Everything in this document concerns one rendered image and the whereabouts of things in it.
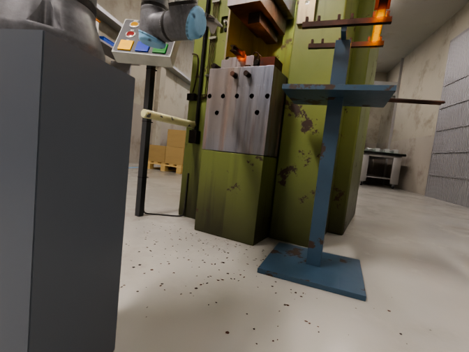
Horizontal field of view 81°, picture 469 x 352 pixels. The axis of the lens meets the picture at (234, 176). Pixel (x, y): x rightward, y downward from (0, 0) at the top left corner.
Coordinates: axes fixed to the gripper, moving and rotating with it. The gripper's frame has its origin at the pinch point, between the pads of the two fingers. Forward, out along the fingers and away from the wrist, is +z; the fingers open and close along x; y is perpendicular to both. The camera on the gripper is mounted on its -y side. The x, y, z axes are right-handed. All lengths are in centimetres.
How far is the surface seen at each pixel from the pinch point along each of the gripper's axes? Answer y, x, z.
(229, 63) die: 4.1, -7.3, 32.9
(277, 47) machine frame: -22, 1, 81
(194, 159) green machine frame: 60, -35, 47
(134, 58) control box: 6, -57, 11
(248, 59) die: 2.8, 4.2, 32.9
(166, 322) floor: 100, 30, -47
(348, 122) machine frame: 26, 52, 91
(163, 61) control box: 5.8, -42.0, 18.6
